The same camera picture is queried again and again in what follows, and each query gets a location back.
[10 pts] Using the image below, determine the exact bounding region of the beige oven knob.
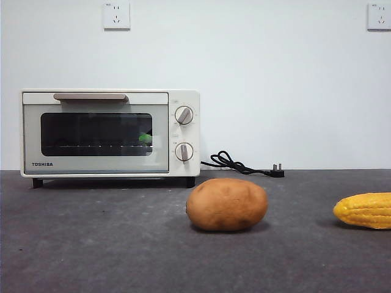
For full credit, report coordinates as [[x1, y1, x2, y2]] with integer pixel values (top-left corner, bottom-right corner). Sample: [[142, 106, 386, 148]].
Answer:
[[174, 106, 195, 126], [174, 142, 194, 164]]

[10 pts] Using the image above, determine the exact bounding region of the white toaster oven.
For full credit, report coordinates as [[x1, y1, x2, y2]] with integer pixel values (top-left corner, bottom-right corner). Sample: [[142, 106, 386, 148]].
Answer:
[[20, 89, 202, 189]]

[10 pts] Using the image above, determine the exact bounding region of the brown potato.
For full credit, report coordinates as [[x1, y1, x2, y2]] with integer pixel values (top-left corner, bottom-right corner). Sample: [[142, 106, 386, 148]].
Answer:
[[186, 178, 269, 231]]

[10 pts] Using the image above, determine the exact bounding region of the yellow corn cob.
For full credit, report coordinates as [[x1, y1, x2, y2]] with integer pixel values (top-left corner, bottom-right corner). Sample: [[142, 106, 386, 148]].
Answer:
[[333, 192, 391, 230]]

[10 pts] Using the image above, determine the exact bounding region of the black power cable with plug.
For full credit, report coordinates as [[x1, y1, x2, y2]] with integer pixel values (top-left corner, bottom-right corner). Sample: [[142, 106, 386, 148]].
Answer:
[[200, 150, 286, 178]]

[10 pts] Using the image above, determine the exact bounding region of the metal wire oven rack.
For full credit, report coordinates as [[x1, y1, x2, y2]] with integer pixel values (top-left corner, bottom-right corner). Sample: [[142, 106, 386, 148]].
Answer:
[[42, 143, 153, 150]]

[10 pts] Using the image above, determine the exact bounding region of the white wall socket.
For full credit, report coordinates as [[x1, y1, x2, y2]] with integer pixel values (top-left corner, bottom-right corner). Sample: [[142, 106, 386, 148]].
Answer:
[[103, 1, 131, 31], [367, 3, 391, 31]]

